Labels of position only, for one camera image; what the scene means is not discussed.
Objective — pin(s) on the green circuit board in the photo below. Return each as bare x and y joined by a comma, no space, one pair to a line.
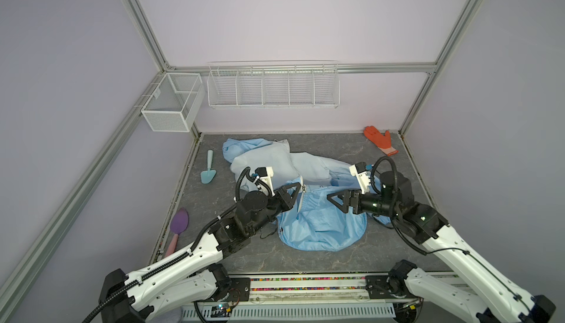
220,311

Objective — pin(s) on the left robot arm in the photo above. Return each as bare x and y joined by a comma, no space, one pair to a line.
193,273

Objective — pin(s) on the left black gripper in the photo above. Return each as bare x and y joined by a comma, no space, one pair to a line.
282,196

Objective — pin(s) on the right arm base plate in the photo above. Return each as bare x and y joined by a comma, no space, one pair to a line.
385,287

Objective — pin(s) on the orange red glove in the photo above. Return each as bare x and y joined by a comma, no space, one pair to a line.
381,140

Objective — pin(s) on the purple pink brush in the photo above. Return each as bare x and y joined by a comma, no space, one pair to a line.
178,225

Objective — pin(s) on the light blue jacket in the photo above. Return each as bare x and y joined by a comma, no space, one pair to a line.
314,224

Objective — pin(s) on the white mesh box basket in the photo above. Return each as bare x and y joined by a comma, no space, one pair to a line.
174,103

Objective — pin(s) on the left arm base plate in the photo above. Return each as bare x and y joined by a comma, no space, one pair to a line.
232,289

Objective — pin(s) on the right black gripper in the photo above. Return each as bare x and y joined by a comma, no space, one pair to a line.
348,195

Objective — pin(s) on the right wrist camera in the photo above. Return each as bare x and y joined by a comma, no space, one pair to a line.
362,175

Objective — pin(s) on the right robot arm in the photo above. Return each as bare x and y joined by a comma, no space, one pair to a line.
494,297

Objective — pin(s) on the white wire shelf basket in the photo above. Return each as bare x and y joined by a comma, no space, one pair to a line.
276,84

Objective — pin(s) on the white slotted vent strip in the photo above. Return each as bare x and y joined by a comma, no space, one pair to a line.
303,312

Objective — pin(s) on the mint green trowel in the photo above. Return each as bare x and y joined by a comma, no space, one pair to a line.
207,175

